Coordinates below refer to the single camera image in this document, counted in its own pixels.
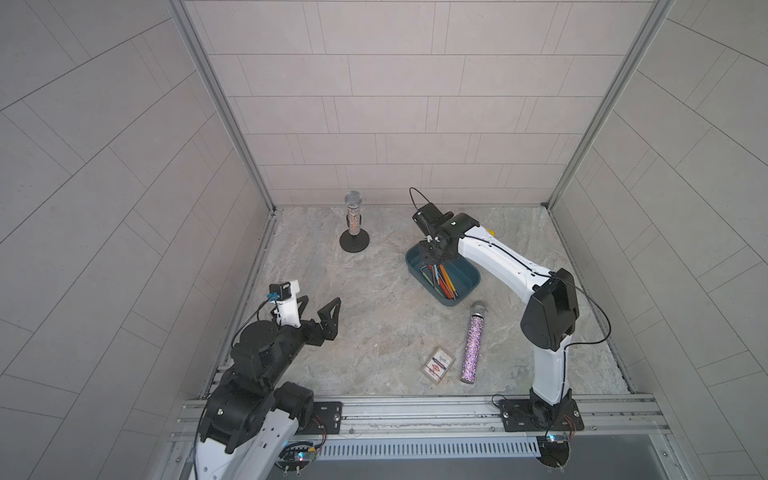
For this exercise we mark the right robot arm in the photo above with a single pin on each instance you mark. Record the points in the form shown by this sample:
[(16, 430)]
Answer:
[(551, 301)]

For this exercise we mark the green hex key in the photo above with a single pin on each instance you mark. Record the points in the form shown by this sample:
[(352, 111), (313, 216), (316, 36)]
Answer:
[(428, 278)]

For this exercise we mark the controller board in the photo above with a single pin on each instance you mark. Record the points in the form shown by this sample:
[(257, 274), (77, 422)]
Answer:
[(553, 452), (296, 457)]

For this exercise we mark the right controller board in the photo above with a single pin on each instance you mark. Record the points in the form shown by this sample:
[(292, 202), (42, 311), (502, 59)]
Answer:
[(553, 452)]

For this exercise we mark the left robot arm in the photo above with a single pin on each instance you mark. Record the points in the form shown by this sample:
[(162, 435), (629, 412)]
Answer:
[(248, 425)]

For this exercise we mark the small card packet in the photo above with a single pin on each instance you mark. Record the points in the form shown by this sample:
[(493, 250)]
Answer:
[(437, 365)]

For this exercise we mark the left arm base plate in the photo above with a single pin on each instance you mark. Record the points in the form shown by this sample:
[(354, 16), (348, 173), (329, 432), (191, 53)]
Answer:
[(325, 419)]

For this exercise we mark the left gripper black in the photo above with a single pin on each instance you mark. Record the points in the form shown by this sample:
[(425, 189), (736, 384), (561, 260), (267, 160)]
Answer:
[(314, 335)]

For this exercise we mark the orange hex key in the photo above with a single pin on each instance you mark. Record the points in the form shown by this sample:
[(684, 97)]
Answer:
[(444, 286)]

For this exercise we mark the yellow hex key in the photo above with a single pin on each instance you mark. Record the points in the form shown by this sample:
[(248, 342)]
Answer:
[(449, 283)]

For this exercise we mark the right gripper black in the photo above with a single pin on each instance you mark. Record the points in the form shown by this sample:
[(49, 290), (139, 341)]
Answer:
[(438, 234)]

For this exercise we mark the aluminium front rail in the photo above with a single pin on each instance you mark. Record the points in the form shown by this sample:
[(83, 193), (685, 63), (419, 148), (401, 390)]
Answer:
[(368, 417)]

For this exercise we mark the left controller board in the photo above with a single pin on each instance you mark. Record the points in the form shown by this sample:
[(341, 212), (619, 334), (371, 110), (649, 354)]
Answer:
[(296, 457)]

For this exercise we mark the purple glitter microphone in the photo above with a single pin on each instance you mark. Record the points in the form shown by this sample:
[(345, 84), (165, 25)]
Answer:
[(478, 311)]

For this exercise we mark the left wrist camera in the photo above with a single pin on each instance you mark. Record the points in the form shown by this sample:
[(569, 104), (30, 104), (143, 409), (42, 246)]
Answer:
[(284, 296)]

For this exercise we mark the red hex key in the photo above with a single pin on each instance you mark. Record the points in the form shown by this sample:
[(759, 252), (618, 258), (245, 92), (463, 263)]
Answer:
[(440, 283)]

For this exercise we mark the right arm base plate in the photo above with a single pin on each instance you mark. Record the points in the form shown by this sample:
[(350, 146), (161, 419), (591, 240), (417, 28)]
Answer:
[(533, 414)]

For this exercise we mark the teal storage box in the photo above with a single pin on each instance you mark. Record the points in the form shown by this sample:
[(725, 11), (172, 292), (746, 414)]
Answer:
[(465, 276)]

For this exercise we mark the microphone on black stand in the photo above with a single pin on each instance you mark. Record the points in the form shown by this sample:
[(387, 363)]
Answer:
[(354, 239)]

